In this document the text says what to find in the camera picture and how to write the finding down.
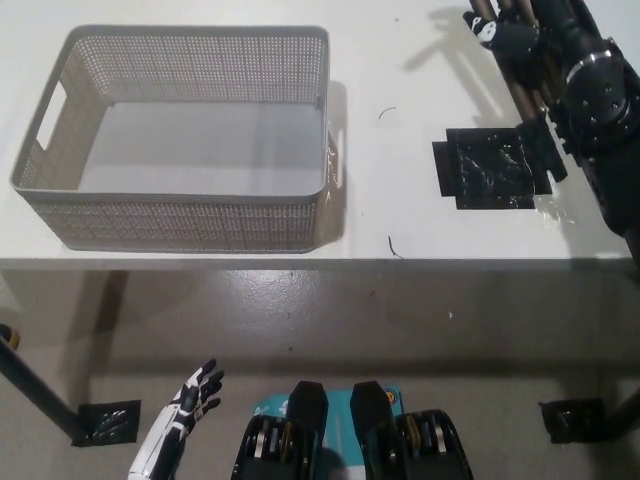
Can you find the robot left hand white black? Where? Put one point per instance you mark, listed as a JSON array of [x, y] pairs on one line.
[[192, 395]]

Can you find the grey perforated plastic basket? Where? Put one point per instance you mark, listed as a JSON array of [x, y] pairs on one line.
[[200, 220]]

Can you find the bronze tripod with black head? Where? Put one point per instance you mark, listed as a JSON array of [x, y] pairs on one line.
[[542, 145]]

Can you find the black tape patch on desk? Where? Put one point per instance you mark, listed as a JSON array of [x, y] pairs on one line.
[[490, 170]]

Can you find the black and orange round object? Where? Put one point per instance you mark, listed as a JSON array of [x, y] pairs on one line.
[[12, 337]]

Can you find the black tape patch on floor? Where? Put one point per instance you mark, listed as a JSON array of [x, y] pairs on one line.
[[570, 420], [107, 422]]

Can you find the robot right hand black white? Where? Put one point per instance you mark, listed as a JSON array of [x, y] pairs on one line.
[[510, 35]]

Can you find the robot body black teal blocks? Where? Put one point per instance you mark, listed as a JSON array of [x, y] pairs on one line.
[[310, 435]]

